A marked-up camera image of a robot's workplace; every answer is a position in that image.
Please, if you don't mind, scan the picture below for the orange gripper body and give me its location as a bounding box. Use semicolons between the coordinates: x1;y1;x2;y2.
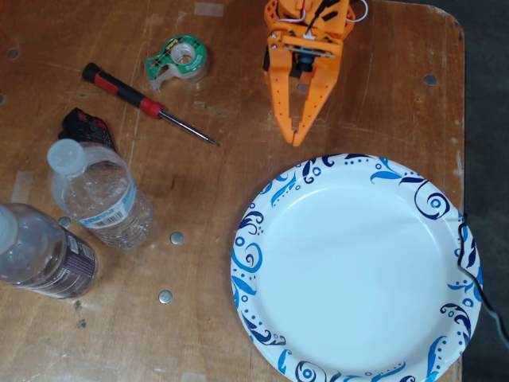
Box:
278;0;356;79

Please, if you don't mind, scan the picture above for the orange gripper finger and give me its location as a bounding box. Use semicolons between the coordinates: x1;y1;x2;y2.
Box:
293;53;343;146
266;33;297;145

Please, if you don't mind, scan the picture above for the clear bottle blue white label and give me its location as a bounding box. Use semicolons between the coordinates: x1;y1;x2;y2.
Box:
46;138;155;251

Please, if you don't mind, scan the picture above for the clear bottle dark label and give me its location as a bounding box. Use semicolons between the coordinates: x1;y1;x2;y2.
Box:
0;202;99;300

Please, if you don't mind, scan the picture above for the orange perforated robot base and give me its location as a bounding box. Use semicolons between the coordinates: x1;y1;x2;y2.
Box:
264;0;282;25

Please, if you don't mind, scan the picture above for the white paper plate blue pattern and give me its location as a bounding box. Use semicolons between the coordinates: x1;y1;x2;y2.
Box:
231;153;484;382

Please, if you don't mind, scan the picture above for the green tape dispenser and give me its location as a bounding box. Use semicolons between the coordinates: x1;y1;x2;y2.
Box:
145;34;210;92

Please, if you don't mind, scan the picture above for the red black screwdriver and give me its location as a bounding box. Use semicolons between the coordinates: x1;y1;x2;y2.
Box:
81;62;220;147

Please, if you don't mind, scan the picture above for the small black red device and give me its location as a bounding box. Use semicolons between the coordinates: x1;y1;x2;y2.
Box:
58;107;119;152

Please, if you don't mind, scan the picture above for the black camera cable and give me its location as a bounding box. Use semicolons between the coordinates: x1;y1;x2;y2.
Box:
305;0;336;37

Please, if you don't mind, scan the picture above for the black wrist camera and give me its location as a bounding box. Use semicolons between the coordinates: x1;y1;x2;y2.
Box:
284;44;336;76

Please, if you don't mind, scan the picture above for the white red servo wire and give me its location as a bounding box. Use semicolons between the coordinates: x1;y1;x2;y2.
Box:
292;0;369;23

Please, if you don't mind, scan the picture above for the thin black cable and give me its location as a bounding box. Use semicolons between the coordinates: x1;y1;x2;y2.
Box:
456;212;509;343

